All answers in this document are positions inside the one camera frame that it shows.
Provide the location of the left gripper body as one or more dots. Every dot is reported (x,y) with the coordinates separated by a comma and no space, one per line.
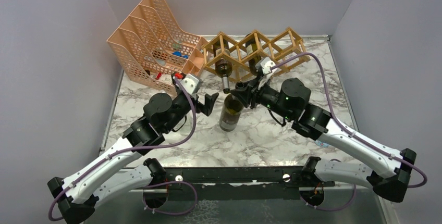
(185,106)

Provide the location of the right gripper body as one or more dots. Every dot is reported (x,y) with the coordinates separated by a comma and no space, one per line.
(266,95)

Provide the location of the green wine bottle front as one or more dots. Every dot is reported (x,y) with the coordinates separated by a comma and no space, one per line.
(223,68)

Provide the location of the wooden wine rack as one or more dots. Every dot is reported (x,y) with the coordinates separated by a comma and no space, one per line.
(251,49)

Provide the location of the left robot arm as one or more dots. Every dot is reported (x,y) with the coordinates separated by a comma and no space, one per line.
(79,195)

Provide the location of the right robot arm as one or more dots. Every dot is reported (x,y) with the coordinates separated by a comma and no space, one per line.
(385,170)

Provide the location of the clear bottle blue label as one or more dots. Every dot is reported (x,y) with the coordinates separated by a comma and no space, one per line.
(322,144)

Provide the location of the blue item in organizer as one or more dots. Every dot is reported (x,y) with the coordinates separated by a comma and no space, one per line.
(180,54)

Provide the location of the pink plastic file organizer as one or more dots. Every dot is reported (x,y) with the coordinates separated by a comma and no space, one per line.
(144,43)

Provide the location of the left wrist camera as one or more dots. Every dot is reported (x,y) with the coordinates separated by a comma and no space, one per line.
(190,82)

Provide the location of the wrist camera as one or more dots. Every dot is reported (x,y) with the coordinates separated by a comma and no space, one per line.
(190,82)
(266,66)

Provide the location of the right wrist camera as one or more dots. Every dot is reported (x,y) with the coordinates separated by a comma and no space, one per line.
(266,66)

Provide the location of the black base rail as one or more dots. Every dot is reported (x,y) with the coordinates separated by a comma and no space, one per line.
(233,183)

